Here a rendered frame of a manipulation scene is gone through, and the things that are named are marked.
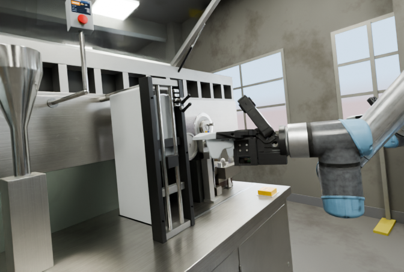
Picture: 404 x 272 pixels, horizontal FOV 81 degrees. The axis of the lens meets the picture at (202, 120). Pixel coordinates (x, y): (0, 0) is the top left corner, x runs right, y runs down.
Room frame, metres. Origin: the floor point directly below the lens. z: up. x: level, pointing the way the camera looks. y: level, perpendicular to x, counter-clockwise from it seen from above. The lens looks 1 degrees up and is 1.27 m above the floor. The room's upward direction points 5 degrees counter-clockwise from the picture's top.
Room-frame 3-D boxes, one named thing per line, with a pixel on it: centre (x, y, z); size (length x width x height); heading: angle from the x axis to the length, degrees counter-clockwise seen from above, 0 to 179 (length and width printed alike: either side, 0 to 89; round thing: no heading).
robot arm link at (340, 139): (0.49, -0.27, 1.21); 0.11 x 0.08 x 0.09; 67
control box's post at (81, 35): (0.77, 0.37, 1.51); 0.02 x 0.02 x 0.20
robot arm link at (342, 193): (0.51, -0.28, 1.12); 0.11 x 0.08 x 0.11; 157
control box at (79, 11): (0.76, 0.36, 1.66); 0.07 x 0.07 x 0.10; 39
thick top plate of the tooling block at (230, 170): (1.42, 0.01, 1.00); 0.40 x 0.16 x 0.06; 51
